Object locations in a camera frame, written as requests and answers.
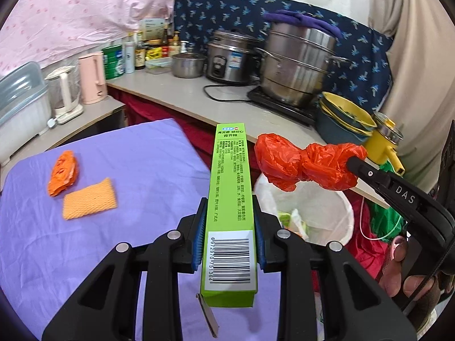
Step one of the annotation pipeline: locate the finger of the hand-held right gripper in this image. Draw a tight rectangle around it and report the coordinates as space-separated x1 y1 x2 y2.
346 154 419 207

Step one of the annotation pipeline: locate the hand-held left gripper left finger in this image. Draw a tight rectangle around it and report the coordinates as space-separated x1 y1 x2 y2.
42 197 208 341

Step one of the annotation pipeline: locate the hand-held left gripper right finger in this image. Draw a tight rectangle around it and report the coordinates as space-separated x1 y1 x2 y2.
252 194 416 341

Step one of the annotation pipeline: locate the green cardboard box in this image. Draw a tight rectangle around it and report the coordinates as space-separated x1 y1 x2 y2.
196 124 257 339

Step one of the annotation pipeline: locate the white trash bag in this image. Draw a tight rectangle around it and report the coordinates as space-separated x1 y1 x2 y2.
253 172 353 251

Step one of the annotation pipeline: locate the red-orange plastic bag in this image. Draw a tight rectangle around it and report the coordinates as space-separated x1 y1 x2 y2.
254 133 368 192

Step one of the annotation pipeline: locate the person's right hand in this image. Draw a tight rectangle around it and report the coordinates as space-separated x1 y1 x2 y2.
378 236 447 332

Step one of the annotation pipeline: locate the green plastic bag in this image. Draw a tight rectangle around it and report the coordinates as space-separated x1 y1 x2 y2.
370 161 408 245

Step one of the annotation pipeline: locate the yellow enamel cup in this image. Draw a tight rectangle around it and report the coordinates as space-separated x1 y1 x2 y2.
363 111 406 177

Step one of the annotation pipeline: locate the stack of blue yellow bowls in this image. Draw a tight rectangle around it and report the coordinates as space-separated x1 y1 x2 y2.
315 92 378 146

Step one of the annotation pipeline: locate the purple tablecloth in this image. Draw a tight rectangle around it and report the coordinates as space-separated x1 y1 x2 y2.
0 118 322 341

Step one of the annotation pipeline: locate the orange mesh sponge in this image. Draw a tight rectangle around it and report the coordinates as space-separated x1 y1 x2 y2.
63 178 118 221

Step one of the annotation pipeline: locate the black induction cooker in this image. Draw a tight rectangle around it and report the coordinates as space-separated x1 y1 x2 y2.
247 85 321 127

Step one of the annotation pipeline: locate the beige curtain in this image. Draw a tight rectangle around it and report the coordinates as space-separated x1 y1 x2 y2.
368 0 455 194

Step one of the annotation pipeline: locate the red cloth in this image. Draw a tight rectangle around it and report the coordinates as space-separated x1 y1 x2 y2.
107 87 257 182

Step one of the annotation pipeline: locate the large steel steamer pot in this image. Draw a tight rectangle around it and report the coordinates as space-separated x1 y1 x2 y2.
254 25 356 108

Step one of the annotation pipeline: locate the orange snack wrapper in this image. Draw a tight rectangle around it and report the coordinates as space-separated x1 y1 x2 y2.
47 151 79 198

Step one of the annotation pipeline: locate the small steel pot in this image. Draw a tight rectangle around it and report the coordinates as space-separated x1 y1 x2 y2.
171 52 208 79

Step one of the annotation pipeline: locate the clear food container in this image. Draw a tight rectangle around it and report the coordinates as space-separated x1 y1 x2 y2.
146 57 173 75

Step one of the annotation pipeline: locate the purple cloth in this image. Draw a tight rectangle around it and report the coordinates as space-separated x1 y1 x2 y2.
264 10 342 40

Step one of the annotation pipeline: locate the steel rice cooker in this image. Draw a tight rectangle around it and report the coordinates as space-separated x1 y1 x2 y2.
206 30 262 86

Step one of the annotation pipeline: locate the pink electric kettle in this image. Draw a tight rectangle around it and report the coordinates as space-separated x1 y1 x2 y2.
78 51 107 105

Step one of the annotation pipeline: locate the white slim bottle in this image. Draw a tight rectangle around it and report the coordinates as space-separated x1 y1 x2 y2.
124 41 137 75

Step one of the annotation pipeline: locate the dark sauce bottle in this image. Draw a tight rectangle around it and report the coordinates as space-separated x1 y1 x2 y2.
134 32 147 71

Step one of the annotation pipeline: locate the green tin can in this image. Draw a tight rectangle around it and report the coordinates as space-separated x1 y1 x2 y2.
102 44 126 81

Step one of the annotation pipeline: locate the white glass kettle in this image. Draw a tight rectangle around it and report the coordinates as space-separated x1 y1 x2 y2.
44 66 84 125

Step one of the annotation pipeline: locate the white dish rack with cover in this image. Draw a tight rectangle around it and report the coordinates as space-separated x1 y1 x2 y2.
0 61 52 165

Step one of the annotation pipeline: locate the blue patterned cloth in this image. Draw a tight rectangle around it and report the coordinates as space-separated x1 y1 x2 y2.
172 0 394 123

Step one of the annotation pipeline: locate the pink floral curtain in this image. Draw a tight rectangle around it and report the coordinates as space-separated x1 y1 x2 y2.
0 0 201 77

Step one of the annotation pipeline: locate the white cord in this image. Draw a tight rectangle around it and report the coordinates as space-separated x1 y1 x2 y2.
358 197 400 241

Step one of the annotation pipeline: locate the black power cable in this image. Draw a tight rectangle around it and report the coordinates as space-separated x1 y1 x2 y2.
203 83 257 102

